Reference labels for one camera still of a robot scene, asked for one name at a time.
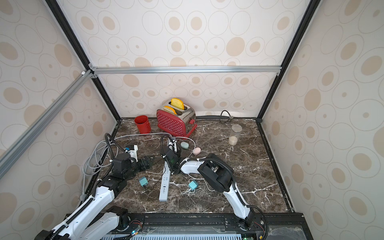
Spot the white coiled usb cable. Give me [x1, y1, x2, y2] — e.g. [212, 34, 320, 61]
[175, 136, 217, 194]

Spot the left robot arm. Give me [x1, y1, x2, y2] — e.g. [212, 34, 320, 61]
[35, 150, 153, 240]

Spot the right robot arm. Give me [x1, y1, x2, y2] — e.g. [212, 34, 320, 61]
[160, 135, 269, 236]

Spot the grey power strip cord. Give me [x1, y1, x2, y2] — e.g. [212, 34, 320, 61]
[80, 132, 172, 202]

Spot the pink earbud case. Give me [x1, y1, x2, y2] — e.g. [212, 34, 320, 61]
[192, 147, 202, 156]

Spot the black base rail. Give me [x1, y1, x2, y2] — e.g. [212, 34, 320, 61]
[61, 213, 313, 240]

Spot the black toaster cord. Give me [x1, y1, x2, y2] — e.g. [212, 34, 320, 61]
[196, 109, 234, 124]

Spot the white power strip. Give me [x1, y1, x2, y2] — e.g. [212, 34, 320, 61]
[159, 162, 171, 202]

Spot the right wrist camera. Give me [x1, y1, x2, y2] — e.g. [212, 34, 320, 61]
[168, 137, 178, 153]

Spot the black usb cable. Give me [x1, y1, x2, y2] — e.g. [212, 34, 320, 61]
[142, 172, 166, 193]

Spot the yellow toast slice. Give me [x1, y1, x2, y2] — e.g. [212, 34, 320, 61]
[171, 98, 185, 110]
[163, 106, 177, 115]

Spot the red toaster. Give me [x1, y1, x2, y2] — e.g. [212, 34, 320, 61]
[157, 100, 198, 138]

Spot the teal charger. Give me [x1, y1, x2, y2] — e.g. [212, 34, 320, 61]
[188, 180, 198, 191]
[139, 177, 149, 187]

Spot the green earbud case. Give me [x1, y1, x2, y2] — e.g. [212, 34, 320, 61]
[180, 142, 189, 150]

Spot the red metal cup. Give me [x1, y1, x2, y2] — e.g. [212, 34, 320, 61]
[134, 115, 152, 134]

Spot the horizontal aluminium rail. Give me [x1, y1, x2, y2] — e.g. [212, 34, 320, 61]
[93, 66, 282, 75]

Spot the left aluminium rail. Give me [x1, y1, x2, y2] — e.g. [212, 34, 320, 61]
[1, 70, 92, 177]

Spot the front yellow toast slice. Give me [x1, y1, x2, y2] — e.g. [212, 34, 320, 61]
[163, 106, 177, 115]

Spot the rear yellow toast slice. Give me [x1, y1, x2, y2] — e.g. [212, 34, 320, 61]
[171, 98, 185, 110]

